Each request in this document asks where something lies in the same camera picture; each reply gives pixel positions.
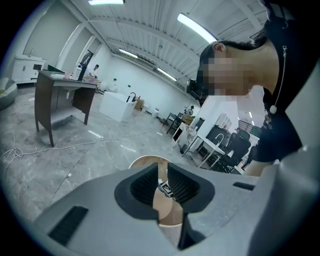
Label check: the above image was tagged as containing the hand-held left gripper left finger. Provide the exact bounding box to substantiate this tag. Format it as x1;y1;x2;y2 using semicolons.
32;162;180;256

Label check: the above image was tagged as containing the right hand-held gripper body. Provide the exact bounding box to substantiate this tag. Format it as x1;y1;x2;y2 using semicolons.
159;182;175;199

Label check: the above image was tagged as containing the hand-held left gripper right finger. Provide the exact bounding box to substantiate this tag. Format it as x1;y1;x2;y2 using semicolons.
167;162;262;256

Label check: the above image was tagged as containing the person's right forearm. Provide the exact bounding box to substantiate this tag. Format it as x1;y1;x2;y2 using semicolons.
243;159;279;177

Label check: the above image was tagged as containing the round wooden tray table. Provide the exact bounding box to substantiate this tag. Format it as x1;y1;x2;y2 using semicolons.
127;154;186;228

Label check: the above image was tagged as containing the marble-pattern cabinet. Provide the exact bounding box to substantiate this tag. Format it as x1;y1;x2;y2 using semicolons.
171;124;199;152

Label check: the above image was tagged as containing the white faucet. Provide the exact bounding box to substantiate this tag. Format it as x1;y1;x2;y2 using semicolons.
214;132;225;147

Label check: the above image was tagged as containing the black office chair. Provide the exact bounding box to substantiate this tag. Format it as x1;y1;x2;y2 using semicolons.
219;130;252;174

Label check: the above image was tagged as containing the black table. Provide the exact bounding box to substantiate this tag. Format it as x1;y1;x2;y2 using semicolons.
161;111;186;135

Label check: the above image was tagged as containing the white cubby shelf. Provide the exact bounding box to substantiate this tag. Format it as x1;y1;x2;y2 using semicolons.
214;112;239;132

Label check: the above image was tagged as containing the white island cabinet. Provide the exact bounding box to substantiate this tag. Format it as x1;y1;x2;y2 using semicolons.
98;90;138;123

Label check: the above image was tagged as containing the ceiling tube light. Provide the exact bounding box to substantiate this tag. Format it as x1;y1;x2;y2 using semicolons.
176;12;219;45
156;66;178;83
118;47;139;60
87;0;126;6

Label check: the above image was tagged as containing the dark wooden washbasin desk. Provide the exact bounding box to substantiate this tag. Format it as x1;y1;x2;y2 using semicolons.
34;69;99;148

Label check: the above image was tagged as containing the person's head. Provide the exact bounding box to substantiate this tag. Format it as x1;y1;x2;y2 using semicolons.
198;41;280;97

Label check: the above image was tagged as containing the grey bean bag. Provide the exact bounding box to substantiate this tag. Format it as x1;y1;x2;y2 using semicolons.
0;77;19;111

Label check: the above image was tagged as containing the person's black clothing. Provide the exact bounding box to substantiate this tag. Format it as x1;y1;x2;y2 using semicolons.
255;0;320;163

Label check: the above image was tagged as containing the white low cabinet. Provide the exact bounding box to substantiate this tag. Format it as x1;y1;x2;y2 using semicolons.
11;55;47;85

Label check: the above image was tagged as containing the long white cable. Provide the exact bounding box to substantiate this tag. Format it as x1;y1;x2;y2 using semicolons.
0;130;154;167

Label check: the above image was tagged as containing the black head-worn camera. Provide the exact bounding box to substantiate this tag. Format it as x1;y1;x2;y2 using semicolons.
186;78;209;107

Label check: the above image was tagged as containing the cord with pale beads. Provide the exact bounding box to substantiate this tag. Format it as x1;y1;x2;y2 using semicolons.
269;45;288;114

